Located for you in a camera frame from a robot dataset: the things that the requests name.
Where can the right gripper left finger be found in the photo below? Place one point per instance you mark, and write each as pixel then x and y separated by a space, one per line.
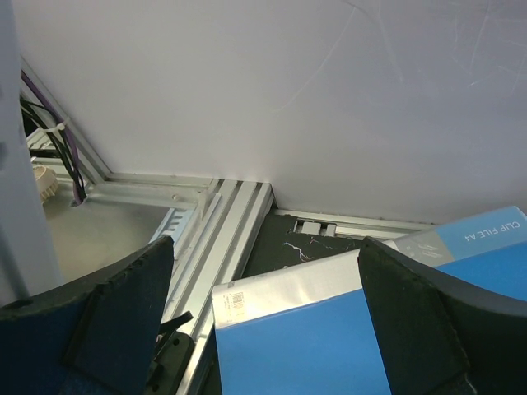
pixel 94 335

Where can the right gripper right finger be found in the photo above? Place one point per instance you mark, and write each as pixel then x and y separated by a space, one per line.
pixel 454 329

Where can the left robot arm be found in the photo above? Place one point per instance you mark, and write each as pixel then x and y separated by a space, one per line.
pixel 28 261

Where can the blue book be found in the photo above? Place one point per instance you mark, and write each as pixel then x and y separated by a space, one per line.
pixel 306 329

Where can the black marble pattern mat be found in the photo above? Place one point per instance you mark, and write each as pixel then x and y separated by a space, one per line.
pixel 290 238

